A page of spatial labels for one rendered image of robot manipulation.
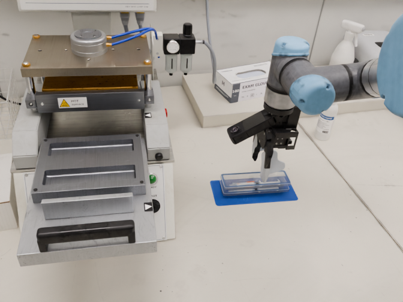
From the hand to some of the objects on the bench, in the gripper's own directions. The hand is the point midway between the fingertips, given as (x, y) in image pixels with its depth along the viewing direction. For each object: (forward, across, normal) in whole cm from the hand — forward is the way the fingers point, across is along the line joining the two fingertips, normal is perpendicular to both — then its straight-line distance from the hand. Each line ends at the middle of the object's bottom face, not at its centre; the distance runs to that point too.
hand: (256, 168), depth 105 cm
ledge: (+8, +50, -31) cm, 60 cm away
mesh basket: (+8, +39, +81) cm, 90 cm away
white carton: (+3, +48, -11) cm, 49 cm away
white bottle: (+8, +23, -30) cm, 39 cm away
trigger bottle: (+3, +49, -46) cm, 67 cm away
